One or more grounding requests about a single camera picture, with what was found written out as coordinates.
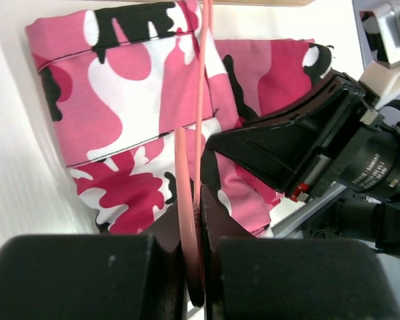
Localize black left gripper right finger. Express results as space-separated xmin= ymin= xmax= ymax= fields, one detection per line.
xmin=200 ymin=186 xmax=400 ymax=319

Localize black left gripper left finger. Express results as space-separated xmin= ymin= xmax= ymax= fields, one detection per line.
xmin=0 ymin=206 xmax=187 ymax=319

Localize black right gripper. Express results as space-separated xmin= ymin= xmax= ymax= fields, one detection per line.
xmin=206 ymin=71 xmax=400 ymax=257

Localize pink wire clothes hanger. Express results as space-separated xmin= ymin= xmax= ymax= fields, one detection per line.
xmin=175 ymin=1 xmax=213 ymax=307

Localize pink camouflage trousers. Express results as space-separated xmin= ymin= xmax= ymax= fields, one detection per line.
xmin=26 ymin=1 xmax=333 ymax=234

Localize wooden clothes rack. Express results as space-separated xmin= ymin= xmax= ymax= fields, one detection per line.
xmin=215 ymin=0 xmax=314 ymax=7

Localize aluminium frame rail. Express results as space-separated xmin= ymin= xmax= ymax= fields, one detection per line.
xmin=271 ymin=183 xmax=346 ymax=239

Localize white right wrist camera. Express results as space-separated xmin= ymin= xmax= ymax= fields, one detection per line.
xmin=359 ymin=1 xmax=400 ymax=109

